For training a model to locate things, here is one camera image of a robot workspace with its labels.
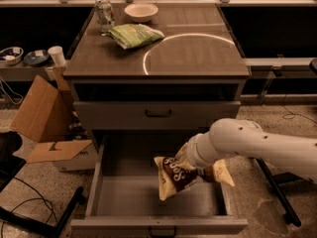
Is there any open cardboard box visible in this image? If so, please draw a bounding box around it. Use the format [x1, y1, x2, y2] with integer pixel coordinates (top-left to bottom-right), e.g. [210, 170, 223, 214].
[11, 67, 98, 172]

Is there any green chip bag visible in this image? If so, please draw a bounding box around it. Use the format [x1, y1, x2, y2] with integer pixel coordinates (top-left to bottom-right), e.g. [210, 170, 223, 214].
[106, 24, 164, 50]

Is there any clear plastic water bottle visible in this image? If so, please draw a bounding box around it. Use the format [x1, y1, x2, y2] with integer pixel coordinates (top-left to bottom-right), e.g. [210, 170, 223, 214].
[95, 0, 115, 33]

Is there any black stand leg left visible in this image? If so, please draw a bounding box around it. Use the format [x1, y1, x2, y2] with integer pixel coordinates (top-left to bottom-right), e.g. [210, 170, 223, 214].
[0, 186, 85, 238]

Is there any brown chip bag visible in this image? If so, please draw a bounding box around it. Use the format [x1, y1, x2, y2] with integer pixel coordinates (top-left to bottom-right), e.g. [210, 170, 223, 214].
[154, 143, 235, 200]

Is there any black stand leg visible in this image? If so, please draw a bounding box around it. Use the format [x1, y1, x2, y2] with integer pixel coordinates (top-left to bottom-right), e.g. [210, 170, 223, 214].
[257, 159, 301, 227]
[0, 186, 85, 238]

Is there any black chair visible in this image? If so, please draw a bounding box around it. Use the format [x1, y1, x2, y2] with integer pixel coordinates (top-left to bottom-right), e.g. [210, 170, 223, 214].
[0, 131, 26, 192]

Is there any black stand leg right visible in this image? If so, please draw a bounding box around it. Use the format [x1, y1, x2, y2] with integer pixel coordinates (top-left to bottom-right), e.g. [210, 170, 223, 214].
[257, 159, 301, 227]

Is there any white paper cup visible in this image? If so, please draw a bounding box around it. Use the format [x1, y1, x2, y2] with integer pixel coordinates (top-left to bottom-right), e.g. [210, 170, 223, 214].
[48, 46, 66, 66]

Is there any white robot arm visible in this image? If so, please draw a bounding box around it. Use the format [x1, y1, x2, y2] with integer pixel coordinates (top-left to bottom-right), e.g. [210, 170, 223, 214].
[185, 118, 317, 183]

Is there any grey drawer cabinet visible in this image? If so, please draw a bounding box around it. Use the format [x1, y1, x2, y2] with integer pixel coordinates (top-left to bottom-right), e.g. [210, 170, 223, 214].
[63, 2, 250, 144]

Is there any black floor cable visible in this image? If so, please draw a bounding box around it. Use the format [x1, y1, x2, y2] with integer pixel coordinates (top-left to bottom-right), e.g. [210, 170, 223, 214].
[0, 176, 58, 238]

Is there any open middle drawer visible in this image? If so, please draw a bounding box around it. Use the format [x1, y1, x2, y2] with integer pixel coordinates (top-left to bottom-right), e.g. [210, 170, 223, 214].
[71, 131, 248, 238]

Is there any blue white bowl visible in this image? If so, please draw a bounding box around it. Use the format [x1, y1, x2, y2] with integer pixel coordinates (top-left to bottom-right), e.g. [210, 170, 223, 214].
[0, 47, 24, 65]

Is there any closed top drawer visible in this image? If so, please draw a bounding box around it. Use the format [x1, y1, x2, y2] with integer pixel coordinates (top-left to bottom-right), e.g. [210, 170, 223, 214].
[74, 101, 241, 130]

